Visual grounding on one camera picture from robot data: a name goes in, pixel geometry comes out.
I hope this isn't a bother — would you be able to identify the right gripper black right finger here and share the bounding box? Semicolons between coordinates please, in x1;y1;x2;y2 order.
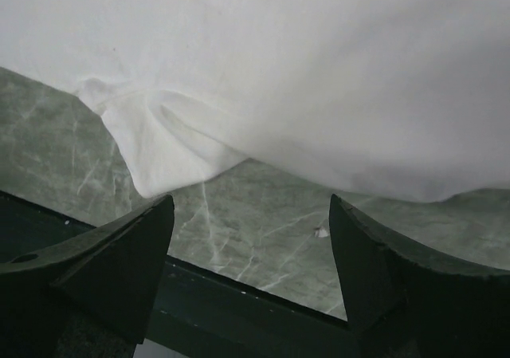
328;195;509;357

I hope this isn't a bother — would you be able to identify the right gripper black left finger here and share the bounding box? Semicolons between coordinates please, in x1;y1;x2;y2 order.
1;195;175;357

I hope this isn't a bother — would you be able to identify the white t-shirt red print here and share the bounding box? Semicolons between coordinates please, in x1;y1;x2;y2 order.
1;0;509;203

